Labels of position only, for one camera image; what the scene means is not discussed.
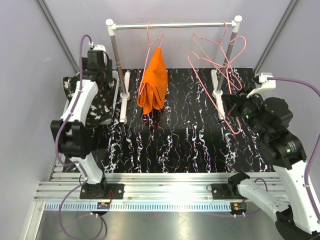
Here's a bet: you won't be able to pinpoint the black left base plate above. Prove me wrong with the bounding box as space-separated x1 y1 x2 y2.
79 181 125 200

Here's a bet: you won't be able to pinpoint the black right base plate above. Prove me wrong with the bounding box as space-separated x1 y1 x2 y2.
205 183 233 200

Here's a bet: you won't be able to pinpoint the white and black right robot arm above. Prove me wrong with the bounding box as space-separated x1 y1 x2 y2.
223 93 320 240

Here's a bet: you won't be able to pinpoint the white plastic basket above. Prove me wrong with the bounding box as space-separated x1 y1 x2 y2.
70 70 120 129

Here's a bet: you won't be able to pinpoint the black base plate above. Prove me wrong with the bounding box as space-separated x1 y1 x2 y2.
205 183 233 200
79 181 125 200

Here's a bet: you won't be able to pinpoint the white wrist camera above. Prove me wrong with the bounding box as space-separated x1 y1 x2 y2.
246 72 276 99
88 43 106 52

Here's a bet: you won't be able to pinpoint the black and white trousers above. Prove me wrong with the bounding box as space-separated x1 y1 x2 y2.
62 70 119 129

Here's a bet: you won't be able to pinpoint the white and silver clothes rack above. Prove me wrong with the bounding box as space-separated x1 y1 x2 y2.
105 15 243 123

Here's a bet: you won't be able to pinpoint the orange trousers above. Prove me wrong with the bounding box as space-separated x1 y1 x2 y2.
137 47 168 115

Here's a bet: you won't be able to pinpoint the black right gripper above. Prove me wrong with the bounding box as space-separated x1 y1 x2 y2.
222 87 268 140

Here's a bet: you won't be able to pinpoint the aluminium rail frame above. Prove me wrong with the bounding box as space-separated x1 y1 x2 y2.
25 170 289 240

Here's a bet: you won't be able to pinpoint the pink wire hanger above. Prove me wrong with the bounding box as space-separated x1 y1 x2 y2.
138 21 164 96
187 33 247 135
191 20 243 91

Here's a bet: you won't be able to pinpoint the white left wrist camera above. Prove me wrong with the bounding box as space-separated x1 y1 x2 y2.
88 43 106 52

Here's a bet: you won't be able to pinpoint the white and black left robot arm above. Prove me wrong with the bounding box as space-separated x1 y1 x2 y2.
50 48 119 199

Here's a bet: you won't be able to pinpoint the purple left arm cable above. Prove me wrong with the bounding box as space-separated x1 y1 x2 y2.
54 34 107 240

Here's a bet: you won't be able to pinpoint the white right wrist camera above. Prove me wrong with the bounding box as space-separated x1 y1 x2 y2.
246 72 276 99

